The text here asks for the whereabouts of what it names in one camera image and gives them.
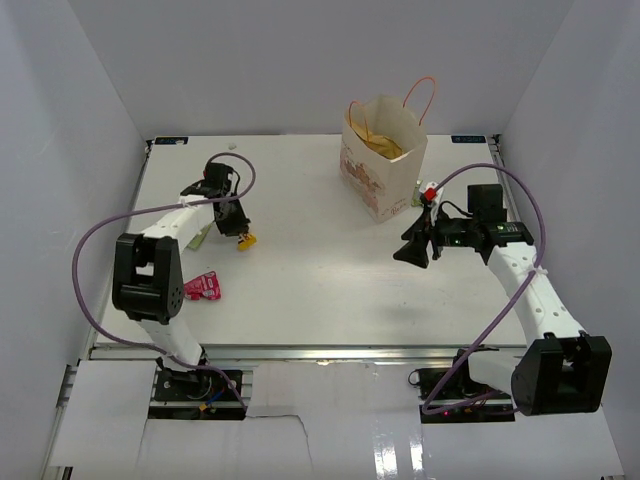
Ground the green snack packet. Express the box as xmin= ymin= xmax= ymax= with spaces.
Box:
xmin=411 ymin=179 xmax=425 ymax=207
xmin=187 ymin=225 xmax=211 ymax=251

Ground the green snack packet right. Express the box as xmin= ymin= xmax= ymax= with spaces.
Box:
xmin=411 ymin=179 xmax=425 ymax=207

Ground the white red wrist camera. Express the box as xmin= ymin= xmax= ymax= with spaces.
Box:
xmin=419 ymin=182 xmax=443 ymax=224

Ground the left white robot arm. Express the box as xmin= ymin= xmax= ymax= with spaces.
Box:
xmin=112 ymin=154 xmax=256 ymax=399

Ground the aluminium front rail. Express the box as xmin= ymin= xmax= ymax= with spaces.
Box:
xmin=89 ymin=346 xmax=526 ymax=363

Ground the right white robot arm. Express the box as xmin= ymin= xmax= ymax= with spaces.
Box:
xmin=393 ymin=183 xmax=612 ymax=416

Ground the red snack packet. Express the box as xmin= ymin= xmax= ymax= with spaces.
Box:
xmin=184 ymin=271 xmax=221 ymax=301

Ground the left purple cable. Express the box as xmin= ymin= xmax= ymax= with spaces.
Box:
xmin=73 ymin=152 xmax=259 ymax=411

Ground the green snack packet left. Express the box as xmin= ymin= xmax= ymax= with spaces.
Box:
xmin=187 ymin=225 xmax=211 ymax=251

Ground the cream paper bag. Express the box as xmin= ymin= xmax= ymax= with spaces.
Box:
xmin=339 ymin=76 xmax=437 ymax=223

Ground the large brown snack bag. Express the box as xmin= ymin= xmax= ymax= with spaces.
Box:
xmin=359 ymin=133 xmax=404 ymax=160

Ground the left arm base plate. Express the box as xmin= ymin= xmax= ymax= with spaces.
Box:
xmin=148 ymin=369 xmax=246 ymax=421

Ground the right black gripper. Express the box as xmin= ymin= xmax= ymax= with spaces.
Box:
xmin=393 ymin=205 xmax=478 ymax=269

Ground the yellow candy packet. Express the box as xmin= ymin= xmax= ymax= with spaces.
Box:
xmin=237 ymin=232 xmax=257 ymax=251

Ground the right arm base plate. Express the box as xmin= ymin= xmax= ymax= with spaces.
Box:
xmin=407 ymin=368 xmax=516 ymax=425

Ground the white foam board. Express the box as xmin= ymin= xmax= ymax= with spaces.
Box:
xmin=50 ymin=361 xmax=623 ymax=479

